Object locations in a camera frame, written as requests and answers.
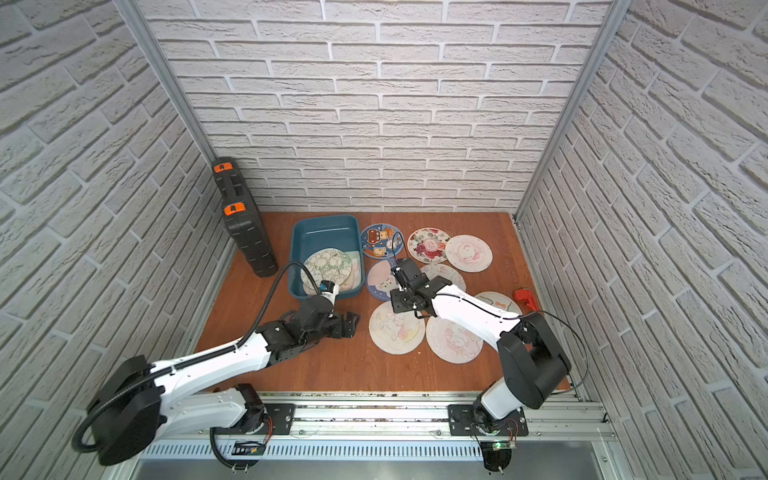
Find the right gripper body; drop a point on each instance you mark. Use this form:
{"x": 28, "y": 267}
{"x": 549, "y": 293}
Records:
{"x": 401, "y": 300}

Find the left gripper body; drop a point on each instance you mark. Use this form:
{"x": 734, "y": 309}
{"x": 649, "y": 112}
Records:
{"x": 341, "y": 324}

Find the cream pink character coaster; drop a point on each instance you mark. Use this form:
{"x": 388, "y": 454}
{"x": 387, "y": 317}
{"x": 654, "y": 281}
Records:
{"x": 395, "y": 333}

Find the green bunnies coaster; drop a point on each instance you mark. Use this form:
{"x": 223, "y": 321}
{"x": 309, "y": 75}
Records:
{"x": 329, "y": 264}

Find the teal storage box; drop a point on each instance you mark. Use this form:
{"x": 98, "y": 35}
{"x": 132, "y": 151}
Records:
{"x": 337, "y": 231}

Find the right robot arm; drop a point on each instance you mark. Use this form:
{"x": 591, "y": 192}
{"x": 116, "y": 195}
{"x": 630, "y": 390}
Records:
{"x": 532, "y": 359}

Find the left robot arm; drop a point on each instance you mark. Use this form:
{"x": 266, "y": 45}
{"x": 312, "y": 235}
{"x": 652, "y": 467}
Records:
{"x": 143, "y": 401}

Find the white butterfly coaster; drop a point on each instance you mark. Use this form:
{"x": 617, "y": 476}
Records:
{"x": 445, "y": 271}

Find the lavender bear coaster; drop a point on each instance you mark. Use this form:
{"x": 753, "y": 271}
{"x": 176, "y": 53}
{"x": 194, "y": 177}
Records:
{"x": 380, "y": 281}

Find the floral pink coaster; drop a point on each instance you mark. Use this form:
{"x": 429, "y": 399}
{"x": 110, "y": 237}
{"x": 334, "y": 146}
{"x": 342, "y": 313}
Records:
{"x": 428, "y": 245}

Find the blue cartoon animals coaster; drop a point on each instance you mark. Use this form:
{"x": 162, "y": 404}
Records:
{"x": 381, "y": 241}

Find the pink piglet coaster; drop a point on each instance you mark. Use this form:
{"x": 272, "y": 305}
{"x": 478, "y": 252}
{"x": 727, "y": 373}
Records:
{"x": 451, "y": 342}

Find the white pink sketch coaster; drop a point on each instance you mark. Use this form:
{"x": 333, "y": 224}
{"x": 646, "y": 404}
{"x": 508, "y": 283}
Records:
{"x": 469, "y": 253}

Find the white dog face coaster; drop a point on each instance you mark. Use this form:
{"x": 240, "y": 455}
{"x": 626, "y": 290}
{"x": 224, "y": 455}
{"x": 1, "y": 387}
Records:
{"x": 499, "y": 300}

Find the black orange tool case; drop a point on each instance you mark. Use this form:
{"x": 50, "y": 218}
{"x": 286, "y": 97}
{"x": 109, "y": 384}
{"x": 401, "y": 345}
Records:
{"x": 243, "y": 219}

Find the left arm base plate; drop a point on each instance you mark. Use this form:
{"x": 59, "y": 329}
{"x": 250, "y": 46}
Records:
{"x": 275, "y": 418}

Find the aluminium rail frame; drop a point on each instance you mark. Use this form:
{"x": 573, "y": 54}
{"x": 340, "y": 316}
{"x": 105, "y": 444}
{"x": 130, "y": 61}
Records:
{"x": 399, "y": 426}

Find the red handled tool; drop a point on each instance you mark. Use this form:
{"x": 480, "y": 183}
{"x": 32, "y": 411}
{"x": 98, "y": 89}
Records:
{"x": 526, "y": 300}

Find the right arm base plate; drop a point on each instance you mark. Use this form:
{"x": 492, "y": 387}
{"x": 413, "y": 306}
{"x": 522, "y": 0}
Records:
{"x": 466, "y": 420}

